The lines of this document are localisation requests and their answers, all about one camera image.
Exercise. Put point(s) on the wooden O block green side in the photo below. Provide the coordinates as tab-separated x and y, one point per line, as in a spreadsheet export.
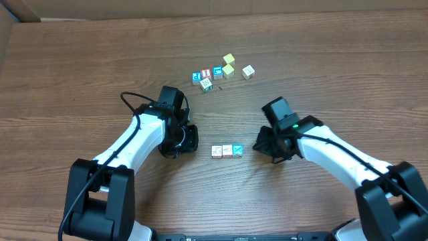
216	151

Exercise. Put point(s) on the blue P letter block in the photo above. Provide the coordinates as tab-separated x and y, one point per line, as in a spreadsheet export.
196	78

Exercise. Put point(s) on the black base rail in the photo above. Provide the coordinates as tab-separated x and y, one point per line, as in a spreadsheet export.
301	236

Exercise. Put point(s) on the brown cardboard wall panel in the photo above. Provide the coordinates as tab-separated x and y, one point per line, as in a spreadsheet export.
34	10

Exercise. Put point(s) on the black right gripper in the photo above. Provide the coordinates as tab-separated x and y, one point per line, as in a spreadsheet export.
263	140

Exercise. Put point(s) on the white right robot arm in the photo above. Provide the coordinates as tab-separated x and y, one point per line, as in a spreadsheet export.
391	199

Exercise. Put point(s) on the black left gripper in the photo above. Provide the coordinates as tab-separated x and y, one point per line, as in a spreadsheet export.
191	138

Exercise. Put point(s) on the yellow block far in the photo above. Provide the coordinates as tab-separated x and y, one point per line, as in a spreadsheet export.
229	60

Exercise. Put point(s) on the red I letter block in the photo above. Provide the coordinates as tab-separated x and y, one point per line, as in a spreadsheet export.
206	73

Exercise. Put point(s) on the wooden W block green side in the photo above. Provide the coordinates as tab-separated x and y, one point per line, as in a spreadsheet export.
206	85

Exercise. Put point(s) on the wooden block yellow side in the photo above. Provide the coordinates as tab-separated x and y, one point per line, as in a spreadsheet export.
248	72

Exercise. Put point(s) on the blue X letter block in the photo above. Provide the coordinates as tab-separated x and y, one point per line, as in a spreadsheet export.
237	150

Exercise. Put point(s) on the wooden block red side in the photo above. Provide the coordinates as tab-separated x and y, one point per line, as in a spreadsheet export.
227	151

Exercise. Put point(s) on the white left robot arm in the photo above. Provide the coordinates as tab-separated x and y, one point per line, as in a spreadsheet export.
100	199

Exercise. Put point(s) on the yellow block near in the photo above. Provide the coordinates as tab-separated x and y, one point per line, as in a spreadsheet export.
228	71

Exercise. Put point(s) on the blue J letter block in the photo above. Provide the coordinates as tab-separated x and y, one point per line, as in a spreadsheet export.
217	72

